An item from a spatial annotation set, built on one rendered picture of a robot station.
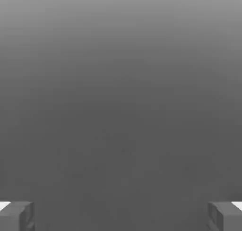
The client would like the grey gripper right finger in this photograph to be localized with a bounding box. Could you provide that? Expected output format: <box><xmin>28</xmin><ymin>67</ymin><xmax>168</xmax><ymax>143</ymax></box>
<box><xmin>207</xmin><ymin>201</ymin><xmax>242</xmax><ymax>231</ymax></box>

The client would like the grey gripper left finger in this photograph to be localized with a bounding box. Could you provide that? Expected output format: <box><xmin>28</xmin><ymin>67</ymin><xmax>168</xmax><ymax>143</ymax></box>
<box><xmin>0</xmin><ymin>200</ymin><xmax>35</xmax><ymax>231</ymax></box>

